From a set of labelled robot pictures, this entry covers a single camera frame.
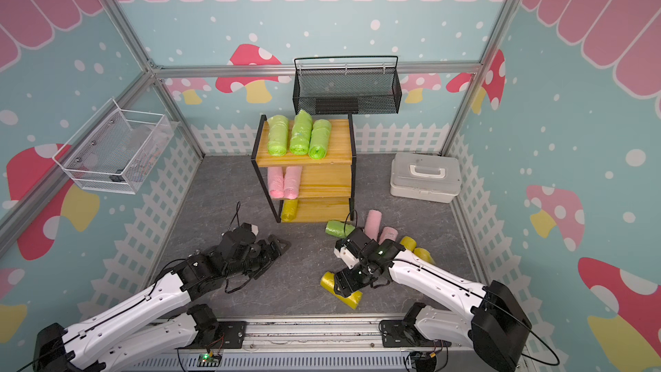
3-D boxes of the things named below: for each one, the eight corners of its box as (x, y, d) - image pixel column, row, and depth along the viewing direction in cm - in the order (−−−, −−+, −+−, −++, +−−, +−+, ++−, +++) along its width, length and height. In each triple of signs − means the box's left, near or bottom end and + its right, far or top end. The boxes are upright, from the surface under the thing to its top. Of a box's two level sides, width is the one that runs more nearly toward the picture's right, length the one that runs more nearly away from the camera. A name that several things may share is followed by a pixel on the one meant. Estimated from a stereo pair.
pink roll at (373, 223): (362, 237, 96) (363, 232, 93) (367, 213, 103) (368, 208, 100) (377, 241, 96) (379, 235, 92) (381, 216, 102) (383, 211, 99)
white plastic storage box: (392, 204, 106) (398, 185, 96) (386, 163, 120) (390, 143, 110) (456, 204, 106) (468, 185, 96) (442, 163, 120) (451, 143, 110)
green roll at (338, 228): (324, 232, 97) (324, 228, 94) (330, 221, 100) (329, 216, 97) (349, 241, 94) (349, 237, 91) (353, 230, 97) (354, 225, 94)
